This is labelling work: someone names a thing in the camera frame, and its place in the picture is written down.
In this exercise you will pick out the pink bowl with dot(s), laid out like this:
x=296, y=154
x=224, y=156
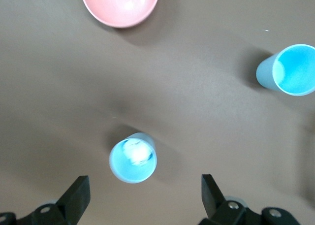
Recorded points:
x=120, y=6

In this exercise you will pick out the blue plastic cup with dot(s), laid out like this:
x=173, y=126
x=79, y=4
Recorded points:
x=295, y=70
x=133, y=172

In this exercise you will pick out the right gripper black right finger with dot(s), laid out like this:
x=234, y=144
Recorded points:
x=216, y=210

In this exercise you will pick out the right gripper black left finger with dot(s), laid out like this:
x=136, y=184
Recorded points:
x=71, y=205

